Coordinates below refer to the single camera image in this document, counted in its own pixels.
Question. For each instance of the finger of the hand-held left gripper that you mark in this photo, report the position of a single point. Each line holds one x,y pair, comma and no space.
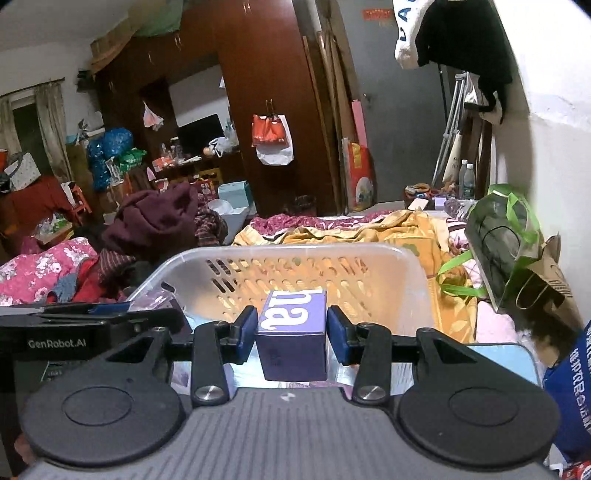
111,309
157,318

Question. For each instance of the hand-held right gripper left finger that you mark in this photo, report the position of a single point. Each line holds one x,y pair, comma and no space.
245,334

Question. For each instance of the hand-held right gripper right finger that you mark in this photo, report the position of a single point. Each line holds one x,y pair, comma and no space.
338,339

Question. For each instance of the purple cardboard box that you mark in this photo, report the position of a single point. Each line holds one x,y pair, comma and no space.
291,350

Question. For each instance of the clear plastic basket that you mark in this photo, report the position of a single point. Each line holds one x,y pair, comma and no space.
194,272

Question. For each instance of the pink floral blanket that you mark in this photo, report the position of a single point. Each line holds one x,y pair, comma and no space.
32,267

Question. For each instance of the maroon clothing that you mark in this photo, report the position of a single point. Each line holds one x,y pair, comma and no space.
152,217

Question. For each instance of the yellow blanket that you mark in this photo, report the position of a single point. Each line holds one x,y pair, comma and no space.
351,233

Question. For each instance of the plaid clothing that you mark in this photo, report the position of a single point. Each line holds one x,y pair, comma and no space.
212,226

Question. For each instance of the magenta floral sheet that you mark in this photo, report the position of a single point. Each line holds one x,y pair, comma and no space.
295,224

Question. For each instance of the teal box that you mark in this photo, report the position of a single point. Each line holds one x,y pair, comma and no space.
235,194

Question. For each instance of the green plastic basket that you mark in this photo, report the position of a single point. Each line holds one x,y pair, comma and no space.
134,159

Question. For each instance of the blue patterned bags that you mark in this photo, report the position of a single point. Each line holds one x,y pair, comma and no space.
108,157

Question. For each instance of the red gift bag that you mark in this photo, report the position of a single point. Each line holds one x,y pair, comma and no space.
361,180

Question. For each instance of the crumpled white plastic bag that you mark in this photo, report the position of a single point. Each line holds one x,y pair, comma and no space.
222,146

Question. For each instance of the green shopping bag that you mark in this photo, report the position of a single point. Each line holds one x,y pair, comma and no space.
498,240

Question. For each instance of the beige curtain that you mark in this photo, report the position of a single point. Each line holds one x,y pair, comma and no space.
51,129

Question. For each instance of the black monitor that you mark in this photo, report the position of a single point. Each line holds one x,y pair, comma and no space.
201,134

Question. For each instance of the small hanging plastic bag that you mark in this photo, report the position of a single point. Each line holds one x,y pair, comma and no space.
152,116

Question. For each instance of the clear water bottle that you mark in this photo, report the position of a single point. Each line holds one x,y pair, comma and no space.
470,184
462,180

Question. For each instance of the red plastic bag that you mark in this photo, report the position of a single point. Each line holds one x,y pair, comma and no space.
267,131

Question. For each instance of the pink board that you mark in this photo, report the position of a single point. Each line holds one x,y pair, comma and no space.
359,122

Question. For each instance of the grey door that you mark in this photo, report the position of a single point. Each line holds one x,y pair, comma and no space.
397,129

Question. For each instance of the brown paper bag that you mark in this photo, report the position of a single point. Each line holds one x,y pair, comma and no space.
549,281

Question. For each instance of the leaning wooden planks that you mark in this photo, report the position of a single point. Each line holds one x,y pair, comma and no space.
330,115

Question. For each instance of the blue printed bag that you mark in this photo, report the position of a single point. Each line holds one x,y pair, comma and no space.
568,383

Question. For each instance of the aluminium crutch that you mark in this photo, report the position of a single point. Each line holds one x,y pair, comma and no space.
450,124

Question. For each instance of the brown wooden wardrobe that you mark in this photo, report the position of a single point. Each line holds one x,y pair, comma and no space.
277,69

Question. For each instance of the red patterned cloth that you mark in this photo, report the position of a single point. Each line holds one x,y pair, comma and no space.
577,471

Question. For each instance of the white and black jacket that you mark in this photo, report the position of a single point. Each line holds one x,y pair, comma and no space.
461,41

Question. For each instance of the red door sticker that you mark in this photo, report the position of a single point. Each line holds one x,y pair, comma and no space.
377,14

